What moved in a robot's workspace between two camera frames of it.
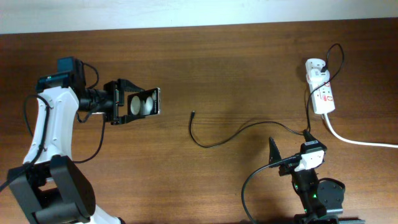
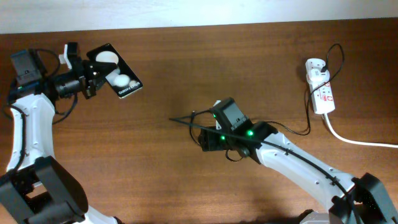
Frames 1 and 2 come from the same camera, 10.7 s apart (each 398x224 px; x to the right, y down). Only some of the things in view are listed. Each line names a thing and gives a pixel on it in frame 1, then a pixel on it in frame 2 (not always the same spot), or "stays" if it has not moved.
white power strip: x=321 y=93 stays
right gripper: x=275 y=154 → x=209 y=142
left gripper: x=118 y=88 → x=91 y=81
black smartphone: x=145 y=103 → x=122 y=81
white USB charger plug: x=315 y=77 stays
